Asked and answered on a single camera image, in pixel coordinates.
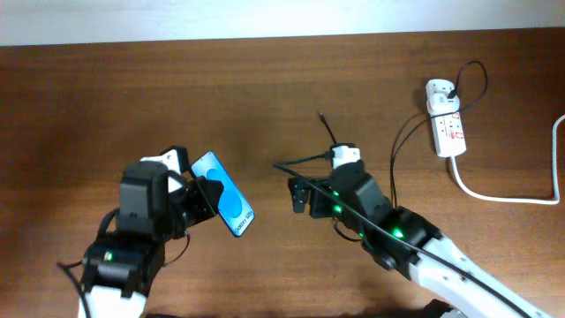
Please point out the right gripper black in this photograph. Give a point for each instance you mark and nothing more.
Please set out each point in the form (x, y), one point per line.
(300, 194)

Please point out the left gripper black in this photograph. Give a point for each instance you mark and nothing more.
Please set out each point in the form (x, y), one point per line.
(209, 200)

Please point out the blue Samsung Galaxy smartphone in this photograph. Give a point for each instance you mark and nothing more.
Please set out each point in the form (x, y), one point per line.
(233, 207)

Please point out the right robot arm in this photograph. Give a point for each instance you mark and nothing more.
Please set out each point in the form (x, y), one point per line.
(401, 240)

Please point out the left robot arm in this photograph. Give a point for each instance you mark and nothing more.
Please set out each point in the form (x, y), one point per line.
(119, 271)

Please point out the white USB charger plug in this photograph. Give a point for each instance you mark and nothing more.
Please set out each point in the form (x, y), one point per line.
(439, 102)

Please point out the white power strip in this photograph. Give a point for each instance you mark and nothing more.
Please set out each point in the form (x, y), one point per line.
(447, 128)

